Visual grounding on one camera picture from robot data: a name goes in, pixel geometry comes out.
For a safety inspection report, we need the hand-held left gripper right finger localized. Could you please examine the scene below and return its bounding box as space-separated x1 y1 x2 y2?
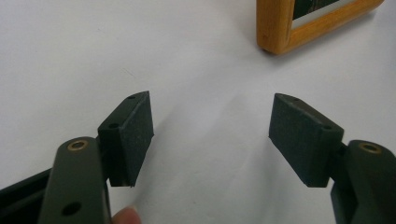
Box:
268 92 346 189

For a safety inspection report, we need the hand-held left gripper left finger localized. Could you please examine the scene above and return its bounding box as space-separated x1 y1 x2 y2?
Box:
97 91 155 189

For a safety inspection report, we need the wooden picture frame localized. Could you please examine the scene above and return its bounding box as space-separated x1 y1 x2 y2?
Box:
255 0 386 56

